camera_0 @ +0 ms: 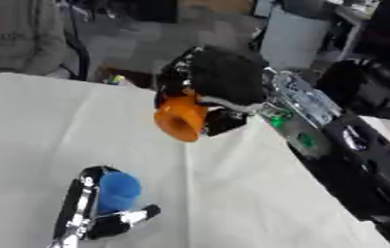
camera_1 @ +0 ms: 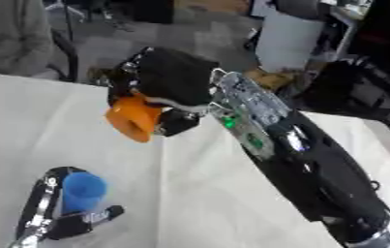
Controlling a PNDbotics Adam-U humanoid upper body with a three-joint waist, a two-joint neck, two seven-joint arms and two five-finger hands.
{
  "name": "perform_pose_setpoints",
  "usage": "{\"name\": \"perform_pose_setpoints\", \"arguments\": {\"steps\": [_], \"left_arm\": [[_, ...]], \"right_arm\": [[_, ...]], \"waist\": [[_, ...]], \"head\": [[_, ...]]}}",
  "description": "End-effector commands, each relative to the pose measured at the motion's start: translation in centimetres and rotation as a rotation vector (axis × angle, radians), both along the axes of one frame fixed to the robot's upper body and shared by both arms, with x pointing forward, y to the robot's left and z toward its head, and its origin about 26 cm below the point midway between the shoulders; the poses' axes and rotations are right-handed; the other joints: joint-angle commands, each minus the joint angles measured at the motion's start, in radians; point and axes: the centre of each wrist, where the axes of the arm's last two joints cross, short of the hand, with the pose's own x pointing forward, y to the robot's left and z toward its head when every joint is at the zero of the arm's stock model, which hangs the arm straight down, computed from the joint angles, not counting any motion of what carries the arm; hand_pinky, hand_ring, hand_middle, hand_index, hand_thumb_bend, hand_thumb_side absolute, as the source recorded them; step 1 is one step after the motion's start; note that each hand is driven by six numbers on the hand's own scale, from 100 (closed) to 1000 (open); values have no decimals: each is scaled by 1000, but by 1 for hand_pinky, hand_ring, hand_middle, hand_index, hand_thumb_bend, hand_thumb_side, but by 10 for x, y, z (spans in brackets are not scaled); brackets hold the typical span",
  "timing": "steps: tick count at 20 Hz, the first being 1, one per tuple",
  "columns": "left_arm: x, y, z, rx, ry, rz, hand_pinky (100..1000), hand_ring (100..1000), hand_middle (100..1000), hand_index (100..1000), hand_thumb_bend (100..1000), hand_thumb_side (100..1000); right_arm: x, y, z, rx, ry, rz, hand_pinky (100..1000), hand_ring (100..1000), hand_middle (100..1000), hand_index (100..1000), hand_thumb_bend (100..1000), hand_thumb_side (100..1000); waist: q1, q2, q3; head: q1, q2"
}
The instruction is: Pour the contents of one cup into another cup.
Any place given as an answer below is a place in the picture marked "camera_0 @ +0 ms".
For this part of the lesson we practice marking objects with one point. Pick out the blue cup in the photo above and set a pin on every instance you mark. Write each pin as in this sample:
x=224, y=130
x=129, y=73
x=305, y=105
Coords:
x=119, y=192

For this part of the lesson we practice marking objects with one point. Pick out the white cabinet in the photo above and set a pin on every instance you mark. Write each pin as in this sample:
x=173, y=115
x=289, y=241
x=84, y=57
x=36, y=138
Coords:
x=294, y=38

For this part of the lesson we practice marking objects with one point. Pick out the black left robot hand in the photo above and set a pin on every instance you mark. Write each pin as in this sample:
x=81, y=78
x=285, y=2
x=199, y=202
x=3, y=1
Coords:
x=85, y=206

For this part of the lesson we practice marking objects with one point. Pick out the orange cup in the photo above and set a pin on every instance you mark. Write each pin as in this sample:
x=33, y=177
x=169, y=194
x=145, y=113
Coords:
x=182, y=116

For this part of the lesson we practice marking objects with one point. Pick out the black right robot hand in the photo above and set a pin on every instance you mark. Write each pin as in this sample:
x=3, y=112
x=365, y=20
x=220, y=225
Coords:
x=226, y=74

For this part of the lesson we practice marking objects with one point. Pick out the white desk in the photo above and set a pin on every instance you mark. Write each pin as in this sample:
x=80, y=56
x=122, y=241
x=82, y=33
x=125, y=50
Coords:
x=353, y=19

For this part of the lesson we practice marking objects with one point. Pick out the small green yellow object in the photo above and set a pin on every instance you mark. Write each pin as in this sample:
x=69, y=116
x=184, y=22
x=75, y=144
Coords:
x=115, y=79

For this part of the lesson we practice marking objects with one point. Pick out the black office chair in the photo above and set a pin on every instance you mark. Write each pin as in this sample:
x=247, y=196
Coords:
x=344, y=80

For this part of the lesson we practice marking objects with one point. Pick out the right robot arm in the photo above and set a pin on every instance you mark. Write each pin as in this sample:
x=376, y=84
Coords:
x=339, y=145

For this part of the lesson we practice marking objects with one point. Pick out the person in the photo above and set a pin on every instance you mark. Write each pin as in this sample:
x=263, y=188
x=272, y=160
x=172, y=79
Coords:
x=11, y=35

